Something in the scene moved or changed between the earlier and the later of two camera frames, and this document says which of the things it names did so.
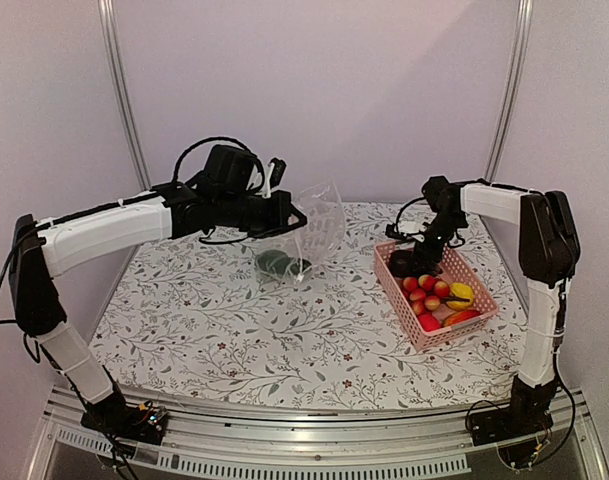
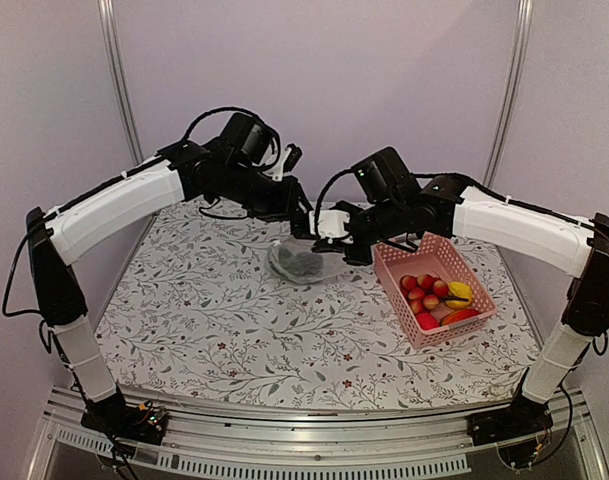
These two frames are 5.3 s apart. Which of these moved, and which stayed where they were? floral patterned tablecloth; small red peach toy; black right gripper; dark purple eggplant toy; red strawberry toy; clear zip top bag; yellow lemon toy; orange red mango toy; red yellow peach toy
Moved: black right gripper; clear zip top bag; dark purple eggplant toy
Stayed: small red peach toy; orange red mango toy; red strawberry toy; yellow lemon toy; floral patterned tablecloth; red yellow peach toy
